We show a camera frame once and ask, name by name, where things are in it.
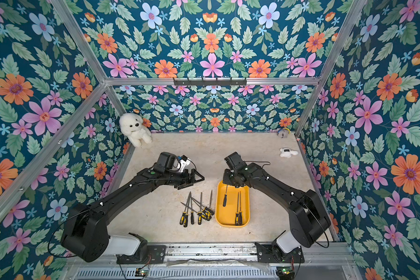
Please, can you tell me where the aluminium frame top bar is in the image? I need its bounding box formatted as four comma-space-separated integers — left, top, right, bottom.
106, 77, 320, 87

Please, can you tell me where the small white plush toy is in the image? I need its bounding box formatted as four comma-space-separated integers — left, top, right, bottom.
280, 148, 299, 158

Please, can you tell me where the white plush bear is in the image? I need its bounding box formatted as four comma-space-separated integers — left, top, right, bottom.
119, 113, 152, 148

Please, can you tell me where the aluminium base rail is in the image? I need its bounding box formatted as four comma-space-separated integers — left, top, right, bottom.
60, 242, 362, 280

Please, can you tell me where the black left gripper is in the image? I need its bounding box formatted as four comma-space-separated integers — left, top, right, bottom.
163, 168, 204, 189

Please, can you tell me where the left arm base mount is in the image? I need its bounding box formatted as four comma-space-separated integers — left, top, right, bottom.
117, 233, 166, 265

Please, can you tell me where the yellow storage tray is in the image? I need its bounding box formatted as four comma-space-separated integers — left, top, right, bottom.
216, 182, 250, 228

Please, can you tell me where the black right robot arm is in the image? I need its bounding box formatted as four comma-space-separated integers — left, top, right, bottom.
223, 152, 331, 253

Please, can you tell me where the aluminium frame post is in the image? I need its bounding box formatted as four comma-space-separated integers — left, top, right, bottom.
51, 1, 127, 116
295, 0, 367, 139

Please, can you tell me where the aluminium frame post left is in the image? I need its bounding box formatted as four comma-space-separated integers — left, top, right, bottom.
51, 1, 127, 116

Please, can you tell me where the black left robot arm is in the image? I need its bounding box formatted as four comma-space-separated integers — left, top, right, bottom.
60, 152, 205, 263

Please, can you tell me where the black hook rail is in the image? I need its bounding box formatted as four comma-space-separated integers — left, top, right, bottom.
173, 78, 247, 87

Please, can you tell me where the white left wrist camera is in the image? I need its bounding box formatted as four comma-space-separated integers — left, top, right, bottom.
177, 155, 191, 173

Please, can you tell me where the file tool yellow black handle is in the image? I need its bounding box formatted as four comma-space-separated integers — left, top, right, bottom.
239, 194, 242, 226
191, 197, 215, 217
205, 191, 214, 220
187, 205, 211, 221
189, 211, 195, 225
180, 192, 191, 226
235, 192, 240, 226
198, 192, 203, 225
222, 185, 228, 207
183, 196, 191, 228

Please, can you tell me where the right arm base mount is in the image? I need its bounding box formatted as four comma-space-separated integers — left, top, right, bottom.
254, 231, 305, 264

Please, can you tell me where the aluminium frame post right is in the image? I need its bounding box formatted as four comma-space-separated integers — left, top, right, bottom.
295, 0, 367, 139

